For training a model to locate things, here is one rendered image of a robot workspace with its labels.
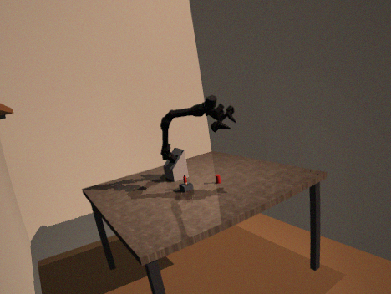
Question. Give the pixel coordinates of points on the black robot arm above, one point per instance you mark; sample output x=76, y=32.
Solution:
x=197, y=110

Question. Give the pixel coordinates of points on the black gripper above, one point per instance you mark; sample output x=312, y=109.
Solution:
x=221, y=117

